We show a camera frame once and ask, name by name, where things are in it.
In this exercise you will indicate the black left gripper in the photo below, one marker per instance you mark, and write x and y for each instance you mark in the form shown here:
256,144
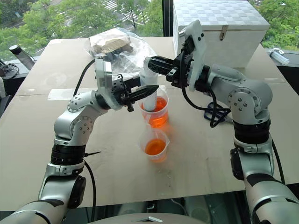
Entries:
120,91

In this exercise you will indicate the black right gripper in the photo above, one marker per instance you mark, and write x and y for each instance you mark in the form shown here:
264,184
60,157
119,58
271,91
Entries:
180,72

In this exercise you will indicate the large white plastic syringe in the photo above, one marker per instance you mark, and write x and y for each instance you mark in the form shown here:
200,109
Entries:
149,79

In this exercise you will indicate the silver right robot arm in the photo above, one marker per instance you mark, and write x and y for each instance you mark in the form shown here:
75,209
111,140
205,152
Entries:
252,93

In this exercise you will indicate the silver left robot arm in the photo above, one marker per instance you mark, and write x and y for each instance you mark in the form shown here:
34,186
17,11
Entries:
70,126

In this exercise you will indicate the large clear cup red liquid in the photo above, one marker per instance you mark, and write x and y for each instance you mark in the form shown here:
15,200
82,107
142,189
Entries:
161,113

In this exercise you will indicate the small clear cup red liquid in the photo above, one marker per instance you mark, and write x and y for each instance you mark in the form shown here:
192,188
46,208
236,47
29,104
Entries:
155,149

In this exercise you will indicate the clear syringe with blue tip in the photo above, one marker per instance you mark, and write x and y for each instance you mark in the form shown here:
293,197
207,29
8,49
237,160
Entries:
279,57

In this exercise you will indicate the clear plastic bag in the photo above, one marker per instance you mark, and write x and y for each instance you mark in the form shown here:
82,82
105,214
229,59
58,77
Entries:
140,46

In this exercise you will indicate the black item in bag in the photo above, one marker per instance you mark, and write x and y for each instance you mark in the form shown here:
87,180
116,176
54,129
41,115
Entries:
121,58

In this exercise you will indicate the brown paper parcel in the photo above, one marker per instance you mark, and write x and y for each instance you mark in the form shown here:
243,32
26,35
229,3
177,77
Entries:
109,45

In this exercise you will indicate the metal box latch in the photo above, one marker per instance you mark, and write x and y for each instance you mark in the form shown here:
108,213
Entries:
223,31

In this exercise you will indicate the white checkered storage box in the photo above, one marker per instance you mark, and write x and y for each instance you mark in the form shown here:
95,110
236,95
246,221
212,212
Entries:
233,42

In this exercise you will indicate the clear tape strip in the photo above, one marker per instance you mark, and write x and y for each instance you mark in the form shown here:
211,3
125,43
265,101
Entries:
60,94

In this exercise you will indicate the grey bottle black cap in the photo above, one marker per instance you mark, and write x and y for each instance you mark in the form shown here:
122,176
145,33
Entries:
23,58

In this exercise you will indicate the black side desk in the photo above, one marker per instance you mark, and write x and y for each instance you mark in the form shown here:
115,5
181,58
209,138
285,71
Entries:
14,81

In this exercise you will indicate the grey rounded robot torso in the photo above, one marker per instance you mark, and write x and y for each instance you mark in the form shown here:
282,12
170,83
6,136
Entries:
149,219

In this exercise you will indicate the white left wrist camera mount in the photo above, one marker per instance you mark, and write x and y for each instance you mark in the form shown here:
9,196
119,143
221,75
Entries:
102,77

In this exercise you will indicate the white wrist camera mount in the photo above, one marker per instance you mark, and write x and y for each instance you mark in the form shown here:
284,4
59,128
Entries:
198,46
102,77

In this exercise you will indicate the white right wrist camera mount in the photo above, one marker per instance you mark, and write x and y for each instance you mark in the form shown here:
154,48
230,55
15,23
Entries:
198,46

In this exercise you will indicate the black window frame post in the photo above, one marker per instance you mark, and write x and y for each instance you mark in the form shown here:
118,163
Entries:
167,16

